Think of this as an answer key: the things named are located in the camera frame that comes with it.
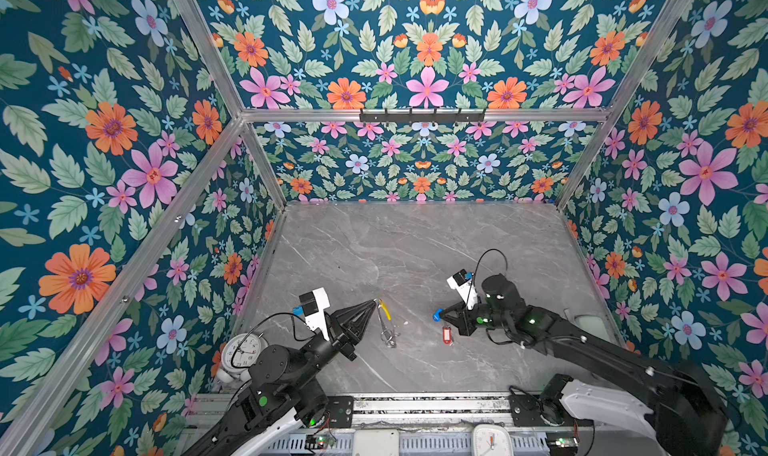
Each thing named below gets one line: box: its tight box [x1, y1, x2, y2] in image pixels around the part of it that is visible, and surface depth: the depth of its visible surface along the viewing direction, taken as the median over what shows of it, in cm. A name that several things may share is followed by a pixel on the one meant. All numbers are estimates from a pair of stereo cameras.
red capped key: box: [442, 326, 453, 345], surface depth 88 cm
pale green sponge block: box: [574, 314, 610, 340], surface depth 88 cm
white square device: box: [352, 429, 400, 456], surface depth 70 cm
